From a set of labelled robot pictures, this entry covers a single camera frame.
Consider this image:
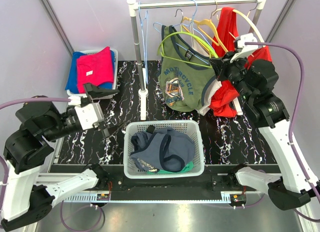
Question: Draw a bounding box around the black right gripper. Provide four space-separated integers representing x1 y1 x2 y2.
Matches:
211 49 255 103

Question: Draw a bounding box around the white front laundry basket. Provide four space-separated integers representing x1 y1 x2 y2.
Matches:
123 120 205 179

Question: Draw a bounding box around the blue folded garment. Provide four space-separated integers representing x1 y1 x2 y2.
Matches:
65 52 86 94

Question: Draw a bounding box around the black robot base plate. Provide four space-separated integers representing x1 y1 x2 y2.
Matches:
48 163 288 202

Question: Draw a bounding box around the blue-grey tank top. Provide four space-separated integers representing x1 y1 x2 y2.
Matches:
129 125 196 172

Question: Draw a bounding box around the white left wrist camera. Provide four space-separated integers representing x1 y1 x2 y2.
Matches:
68 96 105 130

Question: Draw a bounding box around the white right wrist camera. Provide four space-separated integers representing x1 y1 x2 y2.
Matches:
230 33 259 63

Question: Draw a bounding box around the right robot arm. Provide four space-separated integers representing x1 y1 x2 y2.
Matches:
209 58 320 211

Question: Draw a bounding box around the cream white hanger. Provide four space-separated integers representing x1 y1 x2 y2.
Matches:
210 7 264 56

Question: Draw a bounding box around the green garment in basket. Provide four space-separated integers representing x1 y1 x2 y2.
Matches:
147 162 194 175

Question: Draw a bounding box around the pink folded garment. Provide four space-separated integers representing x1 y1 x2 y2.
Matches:
76 47 114 93

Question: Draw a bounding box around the olive green tank top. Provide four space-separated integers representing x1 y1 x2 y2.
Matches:
157 24 221 112

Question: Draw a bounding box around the metal clothes rack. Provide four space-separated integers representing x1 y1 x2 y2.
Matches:
126 0 267 121

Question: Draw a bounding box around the white pink garment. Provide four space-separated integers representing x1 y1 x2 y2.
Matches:
191 19 243 116

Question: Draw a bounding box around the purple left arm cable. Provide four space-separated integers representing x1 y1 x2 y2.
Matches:
0 96 72 213

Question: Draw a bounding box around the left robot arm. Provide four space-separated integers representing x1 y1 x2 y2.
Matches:
0 83 118 232

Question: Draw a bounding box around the light blue wire hanger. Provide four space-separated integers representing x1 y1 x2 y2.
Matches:
158 0 219 68

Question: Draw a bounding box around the white back laundry basket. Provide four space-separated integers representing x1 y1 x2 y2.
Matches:
66 48 118 96

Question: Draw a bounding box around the red tank top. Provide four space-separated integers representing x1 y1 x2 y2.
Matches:
209 7 272 118

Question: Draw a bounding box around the neon green hanger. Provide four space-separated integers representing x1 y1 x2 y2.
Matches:
157 14 210 68

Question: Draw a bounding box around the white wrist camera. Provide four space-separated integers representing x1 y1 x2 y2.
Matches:
68 96 105 130
230 33 259 63

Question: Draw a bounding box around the yellow hanger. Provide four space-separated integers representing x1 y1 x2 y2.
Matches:
181 16 230 54

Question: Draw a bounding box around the white laundry basket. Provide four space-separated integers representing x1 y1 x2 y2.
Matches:
66 48 118 96
123 120 205 179

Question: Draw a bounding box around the empty light blue hanger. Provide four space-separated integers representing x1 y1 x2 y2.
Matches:
138 3 149 85

